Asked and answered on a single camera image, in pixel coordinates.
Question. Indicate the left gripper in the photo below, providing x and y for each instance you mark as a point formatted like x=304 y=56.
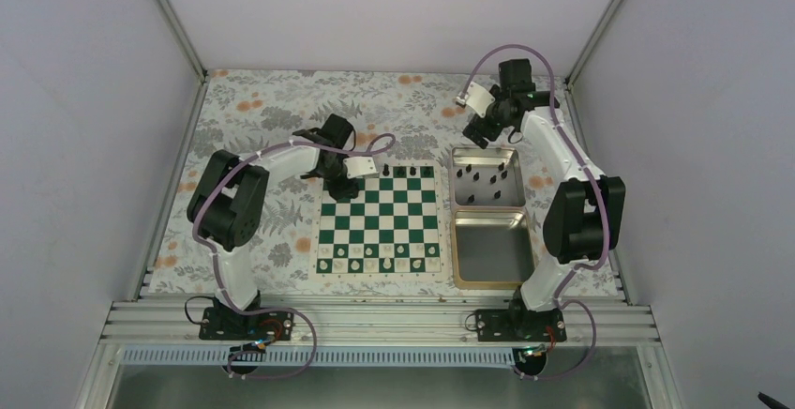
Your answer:
x=337 y=191

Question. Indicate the aluminium rail frame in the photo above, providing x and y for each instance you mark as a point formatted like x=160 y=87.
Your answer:
x=348 y=322

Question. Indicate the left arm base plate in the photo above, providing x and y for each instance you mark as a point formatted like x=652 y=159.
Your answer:
x=222 y=324

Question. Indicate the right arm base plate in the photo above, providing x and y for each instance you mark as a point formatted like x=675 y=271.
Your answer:
x=494 y=325

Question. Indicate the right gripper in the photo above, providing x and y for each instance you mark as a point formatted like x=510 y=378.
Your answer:
x=491 y=133

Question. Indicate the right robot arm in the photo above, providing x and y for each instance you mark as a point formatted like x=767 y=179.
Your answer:
x=583 y=221

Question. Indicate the floral table mat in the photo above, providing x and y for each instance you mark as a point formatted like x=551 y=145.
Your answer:
x=247 y=110

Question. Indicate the green white chess board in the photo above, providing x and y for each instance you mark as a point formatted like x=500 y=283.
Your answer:
x=393 y=217

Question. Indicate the silver tin with pawns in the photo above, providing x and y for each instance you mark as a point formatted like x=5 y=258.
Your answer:
x=489 y=177

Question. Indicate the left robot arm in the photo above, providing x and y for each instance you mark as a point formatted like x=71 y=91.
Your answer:
x=226 y=207

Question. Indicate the empty gold-rimmed tin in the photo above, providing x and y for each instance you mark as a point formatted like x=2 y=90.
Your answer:
x=491 y=249

